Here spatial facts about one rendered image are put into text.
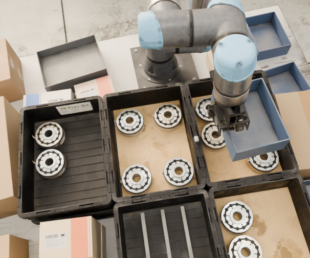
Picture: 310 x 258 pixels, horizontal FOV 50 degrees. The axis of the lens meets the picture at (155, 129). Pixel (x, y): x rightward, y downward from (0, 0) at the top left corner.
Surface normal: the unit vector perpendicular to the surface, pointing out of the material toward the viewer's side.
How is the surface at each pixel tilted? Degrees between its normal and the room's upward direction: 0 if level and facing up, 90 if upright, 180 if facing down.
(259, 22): 90
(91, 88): 0
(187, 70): 4
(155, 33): 52
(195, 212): 0
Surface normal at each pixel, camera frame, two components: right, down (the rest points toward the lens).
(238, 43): -0.14, -0.40
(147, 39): -0.03, 0.63
